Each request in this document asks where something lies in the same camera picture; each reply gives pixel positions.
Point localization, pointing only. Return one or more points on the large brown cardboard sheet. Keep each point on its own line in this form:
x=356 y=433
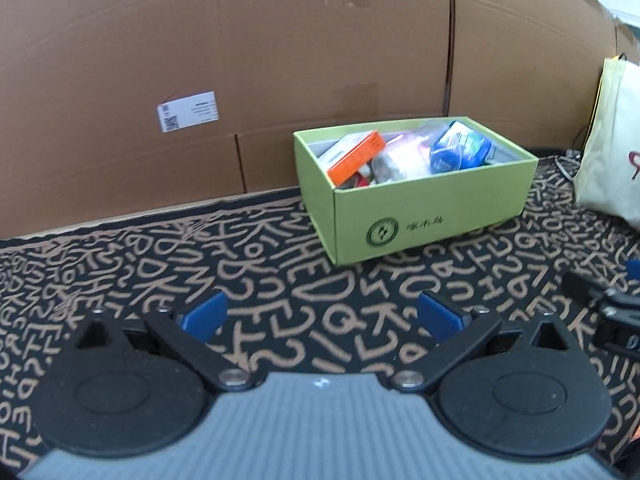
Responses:
x=225 y=60

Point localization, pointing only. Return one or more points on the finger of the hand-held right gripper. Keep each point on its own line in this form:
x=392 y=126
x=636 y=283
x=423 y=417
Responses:
x=585 y=286
x=634 y=270

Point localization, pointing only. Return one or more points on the white shipping label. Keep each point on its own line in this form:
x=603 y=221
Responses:
x=189 y=111

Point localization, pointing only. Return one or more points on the green cardboard box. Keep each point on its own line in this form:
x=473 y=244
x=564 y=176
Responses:
x=425 y=215

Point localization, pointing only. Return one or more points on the blue gum container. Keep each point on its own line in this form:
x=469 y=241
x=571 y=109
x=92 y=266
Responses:
x=457 y=147

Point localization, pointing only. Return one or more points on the cream tote bag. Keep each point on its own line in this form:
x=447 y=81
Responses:
x=612 y=150

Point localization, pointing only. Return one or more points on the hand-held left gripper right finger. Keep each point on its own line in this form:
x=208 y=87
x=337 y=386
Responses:
x=440 y=316

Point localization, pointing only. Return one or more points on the black letter-patterned mat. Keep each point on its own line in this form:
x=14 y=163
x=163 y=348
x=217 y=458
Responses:
x=150 y=270

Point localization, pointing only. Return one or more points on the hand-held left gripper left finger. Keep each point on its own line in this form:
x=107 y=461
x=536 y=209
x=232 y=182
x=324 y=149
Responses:
x=206 y=314

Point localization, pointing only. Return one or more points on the clear plastic package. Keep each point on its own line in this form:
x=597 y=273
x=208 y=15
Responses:
x=412 y=152

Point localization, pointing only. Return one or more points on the orange box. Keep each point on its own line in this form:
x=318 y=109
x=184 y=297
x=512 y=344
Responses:
x=357 y=156

